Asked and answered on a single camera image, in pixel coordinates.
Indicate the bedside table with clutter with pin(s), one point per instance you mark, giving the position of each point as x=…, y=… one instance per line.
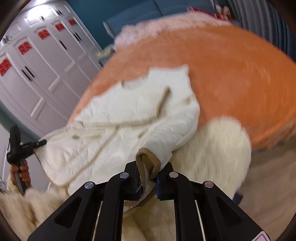
x=104, y=55

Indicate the orange plush bed blanket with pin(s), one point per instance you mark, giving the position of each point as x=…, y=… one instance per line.
x=233, y=72

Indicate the red plush toy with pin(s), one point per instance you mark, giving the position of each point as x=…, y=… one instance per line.
x=223, y=13

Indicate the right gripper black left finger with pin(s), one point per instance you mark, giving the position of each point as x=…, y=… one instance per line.
x=94, y=211

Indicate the white wardrobe with red decals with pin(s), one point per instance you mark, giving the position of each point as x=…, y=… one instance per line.
x=48, y=59

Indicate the grey blue curtain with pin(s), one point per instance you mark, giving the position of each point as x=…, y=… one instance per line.
x=261, y=18

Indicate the cream fluffy fleece sleeve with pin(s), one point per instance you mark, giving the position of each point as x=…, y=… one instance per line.
x=220, y=152

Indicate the blue upholstered headboard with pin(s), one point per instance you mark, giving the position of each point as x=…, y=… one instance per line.
x=148, y=10

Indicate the cream quilted jacket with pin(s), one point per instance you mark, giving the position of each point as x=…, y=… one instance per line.
x=143, y=120

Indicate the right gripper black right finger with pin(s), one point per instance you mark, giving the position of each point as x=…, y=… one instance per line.
x=203, y=211

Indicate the pink floral duvet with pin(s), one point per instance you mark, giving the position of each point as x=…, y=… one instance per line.
x=131, y=34

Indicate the person's left hand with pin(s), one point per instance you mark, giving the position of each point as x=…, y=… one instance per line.
x=24, y=174

